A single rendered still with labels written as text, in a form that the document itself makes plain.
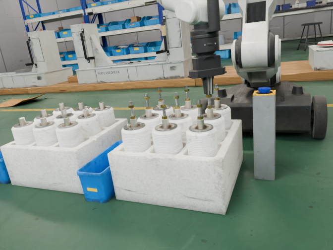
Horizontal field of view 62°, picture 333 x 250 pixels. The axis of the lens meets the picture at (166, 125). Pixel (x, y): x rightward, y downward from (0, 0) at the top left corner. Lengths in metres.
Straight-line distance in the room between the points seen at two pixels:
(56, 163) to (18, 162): 0.21
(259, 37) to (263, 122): 0.41
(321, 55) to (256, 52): 1.72
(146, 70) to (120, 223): 2.47
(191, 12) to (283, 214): 0.65
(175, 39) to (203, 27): 2.22
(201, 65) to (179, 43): 2.21
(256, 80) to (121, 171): 0.89
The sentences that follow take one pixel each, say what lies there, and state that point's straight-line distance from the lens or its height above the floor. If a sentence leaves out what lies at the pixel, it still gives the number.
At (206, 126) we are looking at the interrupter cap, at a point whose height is 0.25.
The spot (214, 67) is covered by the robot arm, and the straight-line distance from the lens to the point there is 0.92.
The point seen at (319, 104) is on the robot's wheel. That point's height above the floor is 0.18.
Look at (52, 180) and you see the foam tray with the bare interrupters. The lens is 1.19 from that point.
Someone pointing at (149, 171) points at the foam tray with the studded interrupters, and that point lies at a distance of 0.90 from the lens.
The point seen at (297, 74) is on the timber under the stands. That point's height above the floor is 0.07.
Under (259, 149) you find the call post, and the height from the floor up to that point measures 0.12.
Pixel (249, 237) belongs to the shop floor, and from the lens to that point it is 0.82.
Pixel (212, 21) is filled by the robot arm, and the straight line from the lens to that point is 0.87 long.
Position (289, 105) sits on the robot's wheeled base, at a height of 0.18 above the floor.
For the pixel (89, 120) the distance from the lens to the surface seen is 1.17.
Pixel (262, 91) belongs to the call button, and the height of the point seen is 0.32.
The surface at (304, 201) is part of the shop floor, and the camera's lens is 0.98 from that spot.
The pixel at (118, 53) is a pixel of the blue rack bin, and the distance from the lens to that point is 6.46.
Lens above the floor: 0.53
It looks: 18 degrees down
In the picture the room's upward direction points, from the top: 7 degrees counter-clockwise
